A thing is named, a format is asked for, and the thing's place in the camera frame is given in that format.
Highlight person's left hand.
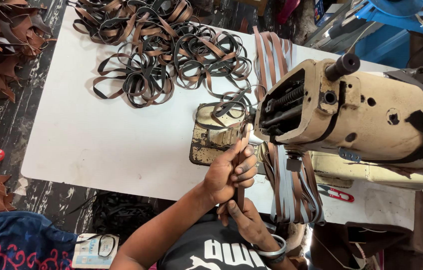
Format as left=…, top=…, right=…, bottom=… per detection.
left=201, top=139, right=259, bottom=206

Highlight person's right hand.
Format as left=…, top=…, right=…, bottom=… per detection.
left=217, top=198, right=278, bottom=250

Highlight brown leather strap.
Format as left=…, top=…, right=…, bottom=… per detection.
left=233, top=124, right=253, bottom=211

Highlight person's black printed shirt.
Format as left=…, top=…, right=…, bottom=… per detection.
left=156, top=213, right=285, bottom=270

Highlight silver wrist bangle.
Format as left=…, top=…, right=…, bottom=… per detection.
left=253, top=234, right=288, bottom=259

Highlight bundle of brown grey bands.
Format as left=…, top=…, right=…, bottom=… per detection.
left=252, top=25, right=325, bottom=226

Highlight worn metal machine bed plate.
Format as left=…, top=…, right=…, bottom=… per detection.
left=189, top=103, right=262, bottom=166

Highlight red thread snips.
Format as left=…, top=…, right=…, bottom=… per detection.
left=316, top=184, right=355, bottom=203

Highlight pile of black offcuts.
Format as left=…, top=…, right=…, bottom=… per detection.
left=91, top=190, right=160, bottom=242

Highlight white blue card packet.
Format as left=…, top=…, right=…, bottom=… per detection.
left=71, top=233, right=120, bottom=269

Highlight brown cloth bag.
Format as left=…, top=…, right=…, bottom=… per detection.
left=308, top=191, right=423, bottom=270

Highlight beige industrial sewing machine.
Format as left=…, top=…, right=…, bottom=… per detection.
left=253, top=52, right=423, bottom=190

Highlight heap of black brown loops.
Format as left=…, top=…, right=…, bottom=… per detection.
left=67, top=0, right=268, bottom=130

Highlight red plastic object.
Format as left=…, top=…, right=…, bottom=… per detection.
left=276, top=0, right=301, bottom=25

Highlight blue patterned cloth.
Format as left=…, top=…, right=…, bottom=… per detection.
left=0, top=211, right=80, bottom=270

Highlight large heap of leather scraps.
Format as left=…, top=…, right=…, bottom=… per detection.
left=0, top=0, right=58, bottom=111

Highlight blue metal machine frame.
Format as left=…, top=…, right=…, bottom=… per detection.
left=305, top=0, right=423, bottom=94

